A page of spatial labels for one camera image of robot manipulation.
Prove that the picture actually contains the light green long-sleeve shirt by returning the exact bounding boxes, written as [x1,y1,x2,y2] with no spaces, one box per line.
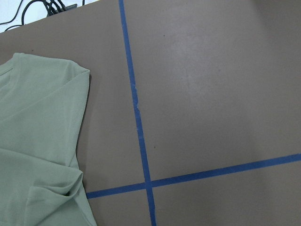
[0,53,96,226]

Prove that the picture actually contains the blue tape strip crossing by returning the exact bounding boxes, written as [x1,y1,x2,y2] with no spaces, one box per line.
[87,153,301,199]

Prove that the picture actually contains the black cables on white table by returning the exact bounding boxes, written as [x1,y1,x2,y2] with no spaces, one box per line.
[0,0,85,32]

